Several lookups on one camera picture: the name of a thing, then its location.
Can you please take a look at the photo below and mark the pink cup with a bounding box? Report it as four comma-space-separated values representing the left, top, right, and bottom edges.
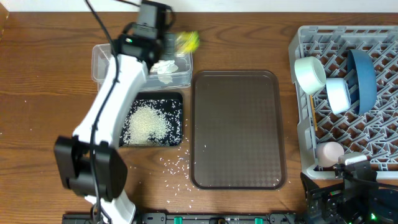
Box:
315, 142, 345, 167

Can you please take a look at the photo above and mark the light blue bowl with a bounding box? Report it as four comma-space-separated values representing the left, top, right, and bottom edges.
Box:
326, 78, 351, 114

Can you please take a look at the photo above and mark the green bowl with rice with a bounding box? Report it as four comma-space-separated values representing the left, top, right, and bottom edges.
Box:
294, 56, 326, 95

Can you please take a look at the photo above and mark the dark blue plate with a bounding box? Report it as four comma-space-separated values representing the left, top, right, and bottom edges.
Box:
347, 49, 377, 115

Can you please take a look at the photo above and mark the white tissue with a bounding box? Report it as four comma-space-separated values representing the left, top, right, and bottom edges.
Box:
150, 60, 178, 84

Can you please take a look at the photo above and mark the yellow snack wrapper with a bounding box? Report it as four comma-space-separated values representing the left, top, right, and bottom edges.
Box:
175, 31, 200, 54

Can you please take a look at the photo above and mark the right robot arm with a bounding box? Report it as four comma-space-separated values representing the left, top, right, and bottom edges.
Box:
300, 161, 397, 223

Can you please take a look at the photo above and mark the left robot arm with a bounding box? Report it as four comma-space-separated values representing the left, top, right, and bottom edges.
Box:
54, 1, 176, 223

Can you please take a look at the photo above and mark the grey dishwasher rack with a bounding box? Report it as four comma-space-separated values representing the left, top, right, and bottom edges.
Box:
289, 26, 397, 179

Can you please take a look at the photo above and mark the brown serving tray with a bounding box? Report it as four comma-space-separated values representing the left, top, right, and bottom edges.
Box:
190, 70, 287, 190

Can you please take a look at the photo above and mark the black tray bin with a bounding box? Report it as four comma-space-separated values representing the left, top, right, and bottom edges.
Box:
119, 92, 183, 147

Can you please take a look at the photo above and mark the pile of white rice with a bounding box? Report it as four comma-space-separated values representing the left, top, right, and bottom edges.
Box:
121, 105, 172, 146

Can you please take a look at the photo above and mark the clear plastic bin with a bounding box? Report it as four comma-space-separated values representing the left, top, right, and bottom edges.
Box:
91, 34, 193, 91

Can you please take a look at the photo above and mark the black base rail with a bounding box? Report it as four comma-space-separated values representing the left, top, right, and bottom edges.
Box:
62, 213, 312, 224

